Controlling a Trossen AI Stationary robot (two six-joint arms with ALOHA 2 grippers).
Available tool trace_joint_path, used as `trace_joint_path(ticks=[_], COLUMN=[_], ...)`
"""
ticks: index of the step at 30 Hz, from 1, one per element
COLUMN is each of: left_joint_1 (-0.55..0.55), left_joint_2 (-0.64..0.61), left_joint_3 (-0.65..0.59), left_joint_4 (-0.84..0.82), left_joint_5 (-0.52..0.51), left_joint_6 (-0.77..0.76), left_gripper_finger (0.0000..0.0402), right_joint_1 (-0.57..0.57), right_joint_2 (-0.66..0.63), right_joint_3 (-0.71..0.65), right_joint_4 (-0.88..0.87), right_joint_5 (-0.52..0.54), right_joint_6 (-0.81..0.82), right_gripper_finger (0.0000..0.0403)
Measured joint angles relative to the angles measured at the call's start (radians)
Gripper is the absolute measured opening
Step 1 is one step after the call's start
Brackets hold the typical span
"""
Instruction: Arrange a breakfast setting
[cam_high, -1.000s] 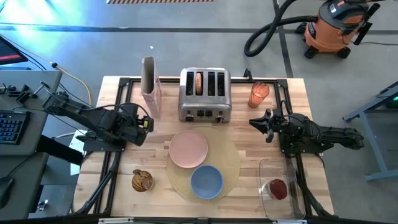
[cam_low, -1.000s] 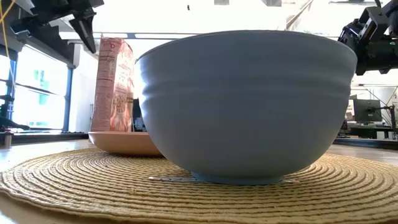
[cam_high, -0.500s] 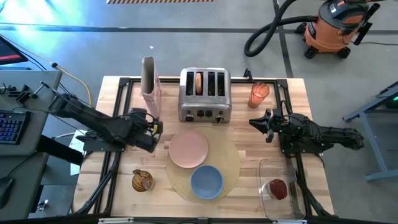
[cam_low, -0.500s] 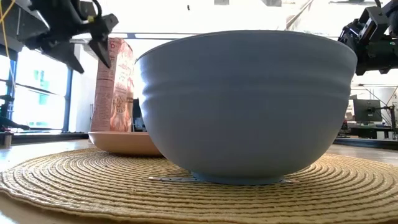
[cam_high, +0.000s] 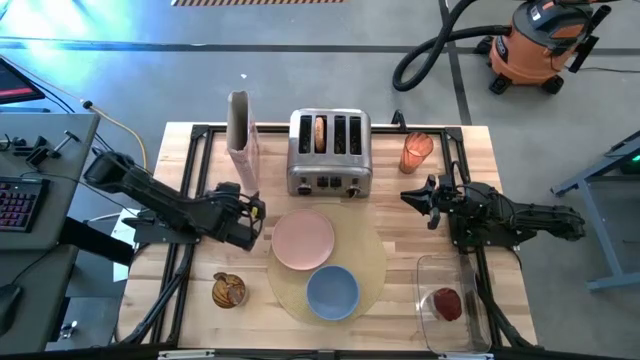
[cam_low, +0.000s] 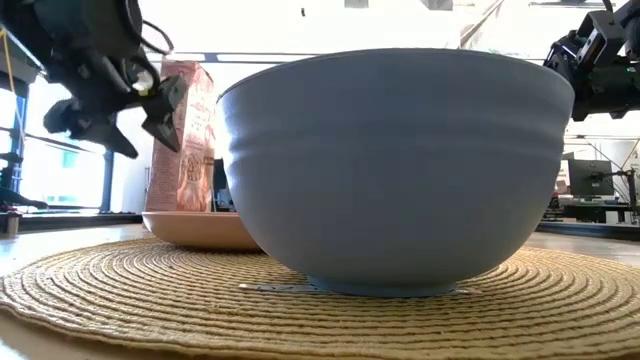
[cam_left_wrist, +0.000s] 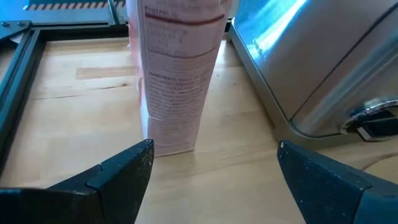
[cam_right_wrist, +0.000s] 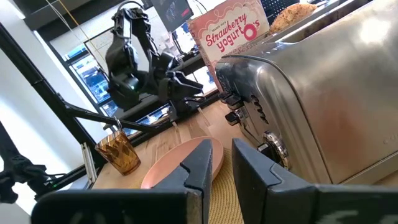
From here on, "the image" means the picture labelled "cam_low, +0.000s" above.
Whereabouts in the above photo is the pink plate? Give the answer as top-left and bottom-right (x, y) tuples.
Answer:
(141, 210), (264, 253)

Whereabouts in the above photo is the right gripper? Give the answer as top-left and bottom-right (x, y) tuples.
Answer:
(543, 32), (640, 122)

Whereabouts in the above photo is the yellow cable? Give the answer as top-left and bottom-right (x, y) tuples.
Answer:
(0, 27), (26, 144)

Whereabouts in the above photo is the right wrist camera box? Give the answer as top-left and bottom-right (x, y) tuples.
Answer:
(574, 8), (629, 64)

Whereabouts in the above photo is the blue bowl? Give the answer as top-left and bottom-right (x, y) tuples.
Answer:
(215, 47), (576, 299)

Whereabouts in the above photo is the blue steel column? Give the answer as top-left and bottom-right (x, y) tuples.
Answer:
(99, 149), (116, 214)
(11, 94), (27, 195)

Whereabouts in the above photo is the pink snack bag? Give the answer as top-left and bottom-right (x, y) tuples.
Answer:
(144, 59), (218, 213)

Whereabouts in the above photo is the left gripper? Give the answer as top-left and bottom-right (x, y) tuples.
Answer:
(43, 48), (190, 160)

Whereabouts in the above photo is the round woven straw placemat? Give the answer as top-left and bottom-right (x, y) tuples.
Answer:
(0, 237), (640, 360)

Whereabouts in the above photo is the black aluminium rig frame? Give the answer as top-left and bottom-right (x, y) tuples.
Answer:
(0, 212), (640, 241)

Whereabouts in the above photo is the dark computer monitor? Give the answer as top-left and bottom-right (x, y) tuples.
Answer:
(567, 158), (615, 197)

